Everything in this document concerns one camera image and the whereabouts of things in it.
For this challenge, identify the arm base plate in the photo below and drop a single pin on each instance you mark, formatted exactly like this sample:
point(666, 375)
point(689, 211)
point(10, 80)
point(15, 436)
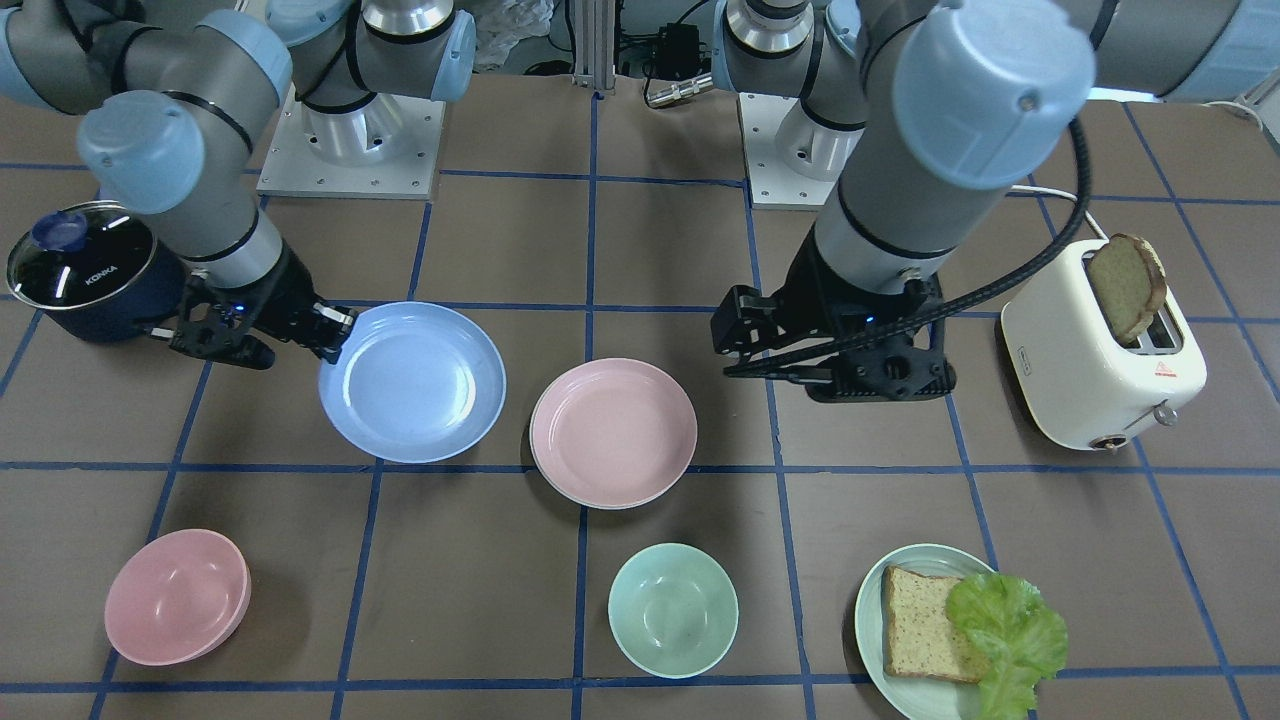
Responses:
point(792, 161)
point(385, 150)

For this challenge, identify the green lettuce leaf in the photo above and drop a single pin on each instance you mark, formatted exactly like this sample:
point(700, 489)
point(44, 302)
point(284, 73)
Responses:
point(1006, 620)

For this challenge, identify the white toaster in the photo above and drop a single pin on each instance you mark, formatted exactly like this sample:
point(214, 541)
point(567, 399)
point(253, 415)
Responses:
point(1082, 389)

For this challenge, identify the pink plate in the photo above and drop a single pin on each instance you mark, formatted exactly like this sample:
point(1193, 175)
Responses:
point(614, 433)

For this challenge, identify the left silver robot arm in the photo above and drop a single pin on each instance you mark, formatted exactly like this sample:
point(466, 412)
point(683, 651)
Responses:
point(953, 103)

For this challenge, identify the bread slice on plate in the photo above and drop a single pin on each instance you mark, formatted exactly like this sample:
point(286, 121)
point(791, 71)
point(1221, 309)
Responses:
point(921, 641)

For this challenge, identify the bread slice in toaster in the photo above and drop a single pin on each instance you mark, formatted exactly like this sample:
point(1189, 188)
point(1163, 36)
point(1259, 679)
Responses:
point(1129, 284)

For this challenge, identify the green bowl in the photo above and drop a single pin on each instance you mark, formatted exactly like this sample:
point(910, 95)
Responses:
point(673, 611)

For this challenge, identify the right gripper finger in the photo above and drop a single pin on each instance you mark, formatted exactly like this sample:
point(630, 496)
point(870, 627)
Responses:
point(327, 328)
point(250, 353)

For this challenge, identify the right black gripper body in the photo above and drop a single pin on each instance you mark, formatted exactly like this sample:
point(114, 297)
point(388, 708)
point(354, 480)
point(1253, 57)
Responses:
point(283, 291)

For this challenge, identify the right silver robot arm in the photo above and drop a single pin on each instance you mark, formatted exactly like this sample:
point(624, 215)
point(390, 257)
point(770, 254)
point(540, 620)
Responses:
point(168, 120)

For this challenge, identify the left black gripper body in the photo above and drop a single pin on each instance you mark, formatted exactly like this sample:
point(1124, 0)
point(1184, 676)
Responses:
point(812, 296)

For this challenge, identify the pink bowl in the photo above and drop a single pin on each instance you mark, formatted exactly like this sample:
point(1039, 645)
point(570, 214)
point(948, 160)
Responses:
point(178, 598)

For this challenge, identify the green plate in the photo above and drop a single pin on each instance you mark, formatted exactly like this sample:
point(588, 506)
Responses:
point(915, 698)

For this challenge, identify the dark blue saucepan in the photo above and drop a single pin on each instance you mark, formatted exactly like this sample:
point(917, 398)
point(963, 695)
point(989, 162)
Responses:
point(97, 271)

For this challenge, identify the aluminium frame post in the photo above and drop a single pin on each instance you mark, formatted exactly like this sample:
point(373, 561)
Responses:
point(594, 45)

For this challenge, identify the blue plate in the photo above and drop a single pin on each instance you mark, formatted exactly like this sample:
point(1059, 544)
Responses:
point(414, 383)

